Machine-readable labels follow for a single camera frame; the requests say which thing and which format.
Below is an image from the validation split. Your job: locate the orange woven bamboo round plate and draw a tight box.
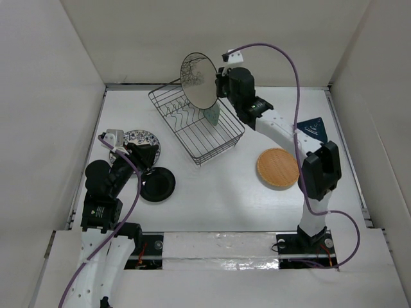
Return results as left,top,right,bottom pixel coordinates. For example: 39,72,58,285
256,148,299,188

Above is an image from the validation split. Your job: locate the blue white floral plate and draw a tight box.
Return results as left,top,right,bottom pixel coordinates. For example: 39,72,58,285
123,130,161,165

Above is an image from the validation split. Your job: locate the cream round plate tree drawing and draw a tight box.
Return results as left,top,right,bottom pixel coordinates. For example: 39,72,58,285
180,52,217,110

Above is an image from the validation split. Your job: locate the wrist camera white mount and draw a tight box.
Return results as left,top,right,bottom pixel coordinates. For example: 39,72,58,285
98,129,125,153
222,49,243,68

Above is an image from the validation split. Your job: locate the grey wire dish rack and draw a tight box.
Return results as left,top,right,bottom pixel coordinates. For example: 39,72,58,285
148,79,245,165

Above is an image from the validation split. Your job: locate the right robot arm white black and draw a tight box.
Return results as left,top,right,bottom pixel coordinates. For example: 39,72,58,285
215,67,342,252

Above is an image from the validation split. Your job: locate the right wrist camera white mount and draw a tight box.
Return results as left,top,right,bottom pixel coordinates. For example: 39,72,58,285
222,49,243,68

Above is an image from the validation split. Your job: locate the black round bowl plate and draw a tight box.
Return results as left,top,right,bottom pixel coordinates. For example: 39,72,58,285
141,167,176,203

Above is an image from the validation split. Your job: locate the silver front rail tape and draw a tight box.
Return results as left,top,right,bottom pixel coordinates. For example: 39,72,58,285
128,231,338,272

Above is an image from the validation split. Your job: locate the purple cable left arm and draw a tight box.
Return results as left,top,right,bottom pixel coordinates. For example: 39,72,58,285
57,134,144,308

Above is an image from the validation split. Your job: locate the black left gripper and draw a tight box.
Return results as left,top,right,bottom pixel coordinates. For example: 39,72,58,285
110,141,157,195

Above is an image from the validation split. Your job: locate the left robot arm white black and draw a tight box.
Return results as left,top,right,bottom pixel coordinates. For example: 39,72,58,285
58,142,159,307

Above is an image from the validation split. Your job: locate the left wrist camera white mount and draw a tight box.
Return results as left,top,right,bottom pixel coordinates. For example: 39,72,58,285
98,129,125,153

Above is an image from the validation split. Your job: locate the dark blue leaf-shaped plate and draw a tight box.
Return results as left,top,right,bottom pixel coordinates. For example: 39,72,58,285
297,117,328,144

